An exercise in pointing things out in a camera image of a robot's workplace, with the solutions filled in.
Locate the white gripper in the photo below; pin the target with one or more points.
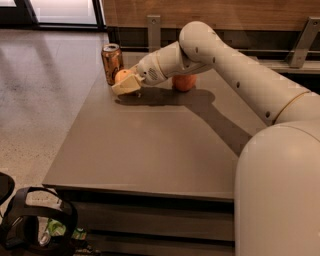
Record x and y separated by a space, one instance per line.
149 70

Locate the grey metal bracket right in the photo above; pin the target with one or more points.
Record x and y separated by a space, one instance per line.
298 55

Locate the orange fruit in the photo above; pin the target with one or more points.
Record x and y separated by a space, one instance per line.
122 74

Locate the orange soda can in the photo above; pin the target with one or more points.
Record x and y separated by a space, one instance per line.
112 61

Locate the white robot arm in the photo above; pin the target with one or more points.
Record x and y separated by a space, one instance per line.
277 180

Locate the grey drawer cabinet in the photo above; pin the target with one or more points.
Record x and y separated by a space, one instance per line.
127 224

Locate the grey metal bracket left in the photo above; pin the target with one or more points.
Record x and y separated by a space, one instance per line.
154 32

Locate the grey metal bracket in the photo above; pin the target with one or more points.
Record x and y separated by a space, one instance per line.
154 32
298 55

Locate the green snack bag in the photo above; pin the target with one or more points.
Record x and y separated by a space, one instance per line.
56 228

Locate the black chair edge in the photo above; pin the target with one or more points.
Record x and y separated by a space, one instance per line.
7 185

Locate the red apple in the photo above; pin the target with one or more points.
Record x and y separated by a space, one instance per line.
184 83

